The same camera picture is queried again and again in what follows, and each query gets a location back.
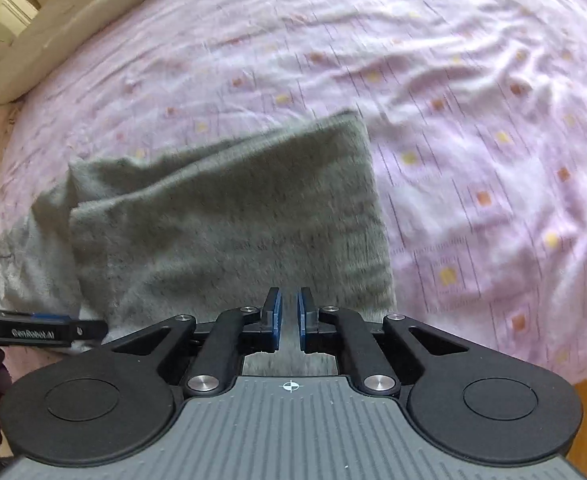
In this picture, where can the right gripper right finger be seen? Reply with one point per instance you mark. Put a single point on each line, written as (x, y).
(377, 358)

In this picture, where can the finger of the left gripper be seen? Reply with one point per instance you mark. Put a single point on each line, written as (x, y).
(47, 330)

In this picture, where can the pink patterned bed sheet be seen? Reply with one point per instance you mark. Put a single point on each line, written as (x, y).
(476, 110)

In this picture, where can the cream duvet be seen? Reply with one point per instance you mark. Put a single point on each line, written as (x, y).
(55, 33)

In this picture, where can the grey pants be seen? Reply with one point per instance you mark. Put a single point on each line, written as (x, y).
(206, 229)

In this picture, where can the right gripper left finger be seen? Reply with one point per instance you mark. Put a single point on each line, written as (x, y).
(206, 357)

